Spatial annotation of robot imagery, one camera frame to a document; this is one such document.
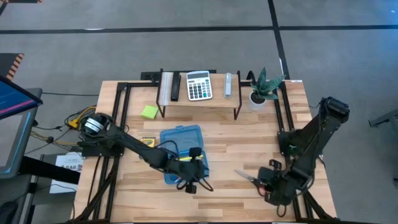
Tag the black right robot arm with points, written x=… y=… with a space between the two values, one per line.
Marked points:
x=314 y=133

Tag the white printed paper sheet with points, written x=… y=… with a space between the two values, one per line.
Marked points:
x=66 y=161

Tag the black power strip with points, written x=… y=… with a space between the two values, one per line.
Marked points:
x=150 y=76

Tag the black stapler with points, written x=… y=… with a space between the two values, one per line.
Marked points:
x=175 y=87

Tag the green yellow crayon box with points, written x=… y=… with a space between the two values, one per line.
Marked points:
x=149 y=142

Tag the black mat with orange stripes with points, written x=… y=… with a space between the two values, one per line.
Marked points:
x=11 y=65

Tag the green sticky note pad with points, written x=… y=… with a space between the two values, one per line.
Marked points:
x=149 y=112

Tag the snake plant in white pot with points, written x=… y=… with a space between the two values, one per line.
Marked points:
x=264 y=87

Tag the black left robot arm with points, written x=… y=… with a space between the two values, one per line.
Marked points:
x=140 y=149

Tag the white grey desk calculator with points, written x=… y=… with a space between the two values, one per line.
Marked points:
x=199 y=90

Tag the grey framed display panel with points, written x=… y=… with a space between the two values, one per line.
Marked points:
x=12 y=143

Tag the white stapler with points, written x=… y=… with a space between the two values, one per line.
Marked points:
x=228 y=84

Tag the white eraser block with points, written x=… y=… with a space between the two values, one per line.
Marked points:
x=165 y=88

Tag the black stand bar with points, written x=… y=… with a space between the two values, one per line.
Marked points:
x=49 y=171

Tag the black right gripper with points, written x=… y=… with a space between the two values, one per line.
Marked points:
x=284 y=186

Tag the black aluminium table frame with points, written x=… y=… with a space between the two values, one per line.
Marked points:
x=283 y=93
x=119 y=102

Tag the grey chair base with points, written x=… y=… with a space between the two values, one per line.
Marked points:
x=385 y=117

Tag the wooden shelf with black legs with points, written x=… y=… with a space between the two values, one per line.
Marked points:
x=217 y=96

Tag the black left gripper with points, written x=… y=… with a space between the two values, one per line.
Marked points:
x=186 y=171

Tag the blue plastic pencil box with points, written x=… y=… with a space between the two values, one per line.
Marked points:
x=183 y=137

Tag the blue tilted monitor screen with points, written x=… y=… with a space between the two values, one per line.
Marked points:
x=15 y=98

